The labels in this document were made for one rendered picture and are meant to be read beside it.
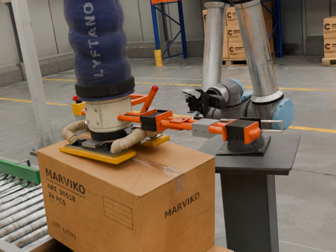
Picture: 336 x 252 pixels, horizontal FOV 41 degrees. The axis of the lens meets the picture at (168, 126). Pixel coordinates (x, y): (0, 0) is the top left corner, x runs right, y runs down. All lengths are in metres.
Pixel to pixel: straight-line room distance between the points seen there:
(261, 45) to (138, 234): 0.98
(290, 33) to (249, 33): 8.56
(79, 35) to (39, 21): 10.83
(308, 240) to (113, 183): 1.73
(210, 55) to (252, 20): 0.23
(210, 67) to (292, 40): 8.58
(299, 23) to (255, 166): 8.46
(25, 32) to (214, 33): 3.40
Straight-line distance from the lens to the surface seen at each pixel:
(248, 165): 2.12
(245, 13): 1.98
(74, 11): 1.64
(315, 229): 3.12
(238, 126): 1.33
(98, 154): 1.67
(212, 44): 2.01
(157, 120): 1.53
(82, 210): 1.76
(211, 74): 2.00
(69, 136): 1.82
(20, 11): 5.16
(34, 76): 5.21
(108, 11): 1.63
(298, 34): 10.46
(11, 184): 2.98
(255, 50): 2.01
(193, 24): 12.02
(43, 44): 12.47
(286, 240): 3.00
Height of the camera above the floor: 1.52
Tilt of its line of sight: 16 degrees down
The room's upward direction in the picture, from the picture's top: 7 degrees counter-clockwise
